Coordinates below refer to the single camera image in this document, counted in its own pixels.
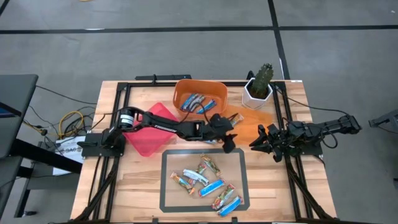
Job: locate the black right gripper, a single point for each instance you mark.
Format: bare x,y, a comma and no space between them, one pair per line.
280,137

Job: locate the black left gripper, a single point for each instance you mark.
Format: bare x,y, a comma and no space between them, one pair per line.
219,124

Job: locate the multicoloured granola bar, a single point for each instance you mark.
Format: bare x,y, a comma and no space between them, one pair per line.
211,165
238,119
201,169
223,197

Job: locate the blue white granola bar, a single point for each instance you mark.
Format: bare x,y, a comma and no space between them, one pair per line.
211,142

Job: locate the dark blue grey granola bar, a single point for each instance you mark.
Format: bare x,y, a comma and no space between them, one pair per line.
196,102

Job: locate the blue orange-ended granola bar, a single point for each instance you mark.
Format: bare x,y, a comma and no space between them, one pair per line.
182,183

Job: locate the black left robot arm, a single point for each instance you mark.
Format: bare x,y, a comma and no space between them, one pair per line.
168,126

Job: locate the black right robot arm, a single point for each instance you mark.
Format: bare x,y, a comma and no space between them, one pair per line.
329,126

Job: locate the orange plastic lid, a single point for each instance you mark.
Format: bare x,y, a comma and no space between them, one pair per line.
248,124

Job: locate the white plant pot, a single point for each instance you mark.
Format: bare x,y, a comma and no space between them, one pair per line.
248,99

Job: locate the clear mat with black border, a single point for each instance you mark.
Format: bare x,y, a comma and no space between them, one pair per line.
237,174

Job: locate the orange plastic bin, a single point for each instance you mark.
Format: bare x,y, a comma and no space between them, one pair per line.
199,87

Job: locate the green cactus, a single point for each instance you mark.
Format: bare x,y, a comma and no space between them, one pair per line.
261,81

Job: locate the pink plastic bin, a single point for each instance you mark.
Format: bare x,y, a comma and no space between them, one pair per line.
146,143

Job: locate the grey stand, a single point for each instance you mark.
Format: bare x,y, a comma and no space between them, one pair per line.
385,119

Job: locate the white paper sheet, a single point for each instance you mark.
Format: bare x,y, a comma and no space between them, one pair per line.
70,149

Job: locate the grey side desk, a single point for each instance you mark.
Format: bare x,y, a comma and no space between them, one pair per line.
18,102

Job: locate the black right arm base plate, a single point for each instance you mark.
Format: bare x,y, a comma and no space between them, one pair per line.
314,151

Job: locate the black mount bar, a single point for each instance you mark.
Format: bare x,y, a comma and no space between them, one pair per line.
164,77

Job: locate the black aluminium table frame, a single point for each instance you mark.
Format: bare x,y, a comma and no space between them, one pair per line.
122,93

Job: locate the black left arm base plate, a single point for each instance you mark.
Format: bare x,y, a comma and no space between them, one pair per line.
90,149

